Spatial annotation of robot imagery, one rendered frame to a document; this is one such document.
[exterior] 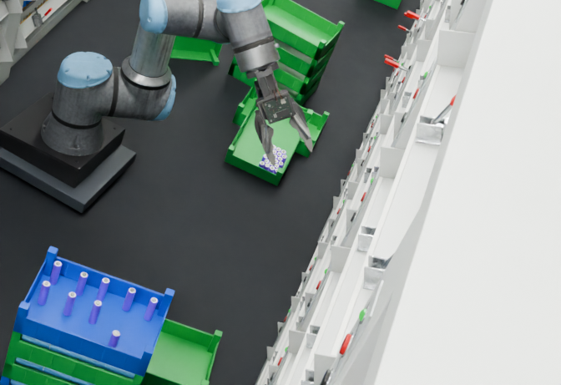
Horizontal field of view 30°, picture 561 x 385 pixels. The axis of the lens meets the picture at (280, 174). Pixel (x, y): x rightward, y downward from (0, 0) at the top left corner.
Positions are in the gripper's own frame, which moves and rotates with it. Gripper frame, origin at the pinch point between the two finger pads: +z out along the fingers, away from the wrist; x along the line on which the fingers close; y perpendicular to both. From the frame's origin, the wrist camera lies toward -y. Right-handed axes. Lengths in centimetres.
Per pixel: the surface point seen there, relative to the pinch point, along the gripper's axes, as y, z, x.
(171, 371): -47, 52, -48
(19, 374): -3, 27, -74
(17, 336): 3, 17, -69
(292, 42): -152, -16, 20
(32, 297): -5, 12, -65
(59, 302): -6, 15, -60
